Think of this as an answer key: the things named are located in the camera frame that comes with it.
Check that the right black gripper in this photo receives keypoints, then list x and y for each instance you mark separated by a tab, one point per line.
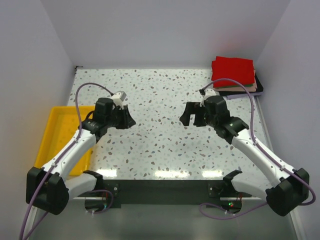
192	108

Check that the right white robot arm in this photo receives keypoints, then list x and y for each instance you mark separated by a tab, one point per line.
289	186

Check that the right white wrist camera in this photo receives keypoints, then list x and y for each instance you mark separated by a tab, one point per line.
206	93

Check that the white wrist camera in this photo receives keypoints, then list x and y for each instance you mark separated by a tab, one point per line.
206	93
119	98

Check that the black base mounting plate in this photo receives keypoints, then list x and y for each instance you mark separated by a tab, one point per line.
163	192

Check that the folded green t shirt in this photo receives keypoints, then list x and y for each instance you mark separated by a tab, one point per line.
244	85

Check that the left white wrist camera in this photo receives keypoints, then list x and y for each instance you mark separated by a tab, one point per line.
119	98

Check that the folded black t shirt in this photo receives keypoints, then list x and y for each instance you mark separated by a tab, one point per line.
256	90

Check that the aluminium frame rail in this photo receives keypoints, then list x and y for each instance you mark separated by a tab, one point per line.
294	214

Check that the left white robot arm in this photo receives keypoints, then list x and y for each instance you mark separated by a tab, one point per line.
48	187

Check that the yellow plastic bin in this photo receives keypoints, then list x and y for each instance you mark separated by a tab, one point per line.
60	128

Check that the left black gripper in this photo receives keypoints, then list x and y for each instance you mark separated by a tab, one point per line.
127	121

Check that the red t shirt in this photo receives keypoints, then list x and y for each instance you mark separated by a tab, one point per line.
222	67

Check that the folded pink t shirt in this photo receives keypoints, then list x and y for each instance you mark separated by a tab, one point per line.
247	80

